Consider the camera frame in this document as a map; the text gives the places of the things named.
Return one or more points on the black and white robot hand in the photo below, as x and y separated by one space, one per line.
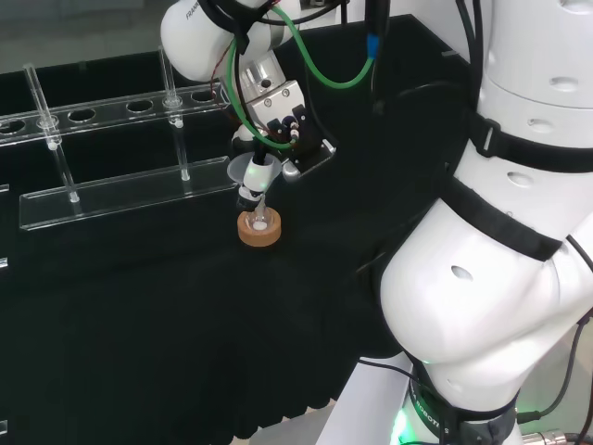
278 111

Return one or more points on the clear plastic funnel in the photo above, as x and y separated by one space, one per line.
237 170

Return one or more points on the clear round-bottom flask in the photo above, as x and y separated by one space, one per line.
260 224

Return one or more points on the clear funnel stand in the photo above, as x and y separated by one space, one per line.
116 197

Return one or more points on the black bench cloth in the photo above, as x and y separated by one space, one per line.
185 324

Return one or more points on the clear plastic rack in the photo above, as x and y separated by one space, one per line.
3 227

